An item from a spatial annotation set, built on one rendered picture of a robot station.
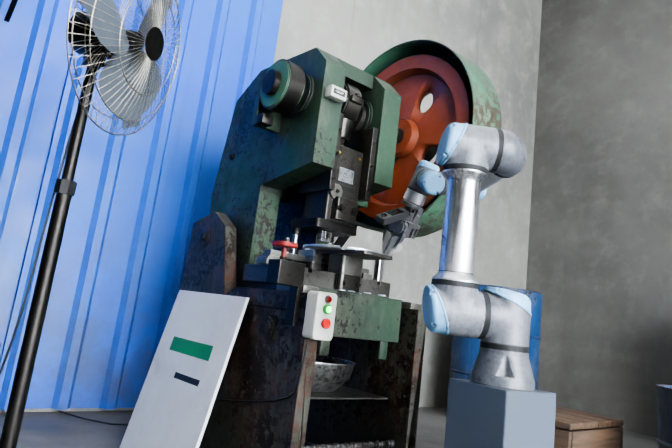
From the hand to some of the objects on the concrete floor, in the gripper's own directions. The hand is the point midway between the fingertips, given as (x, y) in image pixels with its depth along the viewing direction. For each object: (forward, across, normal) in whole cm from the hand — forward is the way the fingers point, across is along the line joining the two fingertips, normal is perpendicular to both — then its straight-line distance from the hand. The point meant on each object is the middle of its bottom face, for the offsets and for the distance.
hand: (384, 253), depth 200 cm
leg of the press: (+88, 0, +36) cm, 95 cm away
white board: (+93, +11, +42) cm, 103 cm away
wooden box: (+55, -69, -39) cm, 97 cm away
